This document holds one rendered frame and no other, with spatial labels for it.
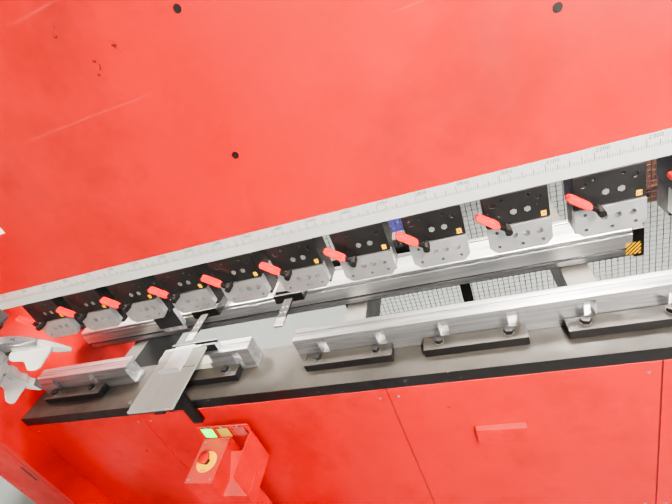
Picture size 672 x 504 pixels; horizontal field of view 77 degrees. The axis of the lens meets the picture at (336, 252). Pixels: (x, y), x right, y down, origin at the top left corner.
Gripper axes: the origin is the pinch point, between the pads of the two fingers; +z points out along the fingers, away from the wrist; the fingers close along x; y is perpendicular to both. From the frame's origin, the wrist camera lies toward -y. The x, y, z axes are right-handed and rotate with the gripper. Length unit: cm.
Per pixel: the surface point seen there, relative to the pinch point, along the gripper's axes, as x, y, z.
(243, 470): -30, 4, 63
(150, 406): -41, -18, 38
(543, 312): 63, -3, 101
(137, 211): 4, -50, 9
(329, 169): 53, -33, 35
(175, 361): -40, -36, 45
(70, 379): -94, -56, 27
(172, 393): -35, -21, 42
